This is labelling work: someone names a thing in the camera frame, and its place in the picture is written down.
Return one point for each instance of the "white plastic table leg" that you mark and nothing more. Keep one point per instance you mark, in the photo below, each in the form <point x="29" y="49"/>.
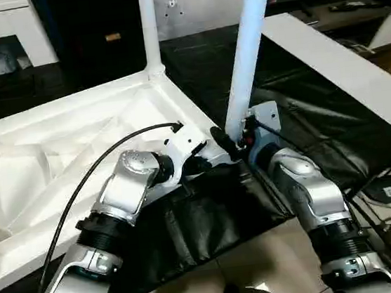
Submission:
<point x="248" y="52"/>
<point x="150" y="28"/>

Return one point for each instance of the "white plastic table top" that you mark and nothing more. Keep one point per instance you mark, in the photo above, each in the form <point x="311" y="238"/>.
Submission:
<point x="57" y="141"/>

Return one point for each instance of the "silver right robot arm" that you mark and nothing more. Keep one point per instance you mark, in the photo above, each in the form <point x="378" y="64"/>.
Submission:
<point x="310" y="193"/>

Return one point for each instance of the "black table mat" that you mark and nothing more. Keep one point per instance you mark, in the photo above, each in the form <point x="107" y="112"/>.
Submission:
<point x="313" y="122"/>

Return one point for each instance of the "grey cushion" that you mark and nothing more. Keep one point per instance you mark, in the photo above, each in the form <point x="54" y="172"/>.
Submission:
<point x="200" y="4"/>

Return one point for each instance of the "black round floor device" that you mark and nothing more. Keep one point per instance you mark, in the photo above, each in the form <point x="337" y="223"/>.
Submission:
<point x="384" y="190"/>

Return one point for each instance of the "small brown label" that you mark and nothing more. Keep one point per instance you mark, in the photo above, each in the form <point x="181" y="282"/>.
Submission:
<point x="113" y="37"/>

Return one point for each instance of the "black remote control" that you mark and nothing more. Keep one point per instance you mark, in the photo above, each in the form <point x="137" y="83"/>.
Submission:
<point x="352" y="5"/>

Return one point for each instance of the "black couch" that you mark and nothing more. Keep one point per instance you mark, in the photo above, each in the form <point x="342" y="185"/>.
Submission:
<point x="96" y="23"/>

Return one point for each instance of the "white storage box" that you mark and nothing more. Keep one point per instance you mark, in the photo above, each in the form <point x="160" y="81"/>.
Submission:
<point x="390" y="30"/>

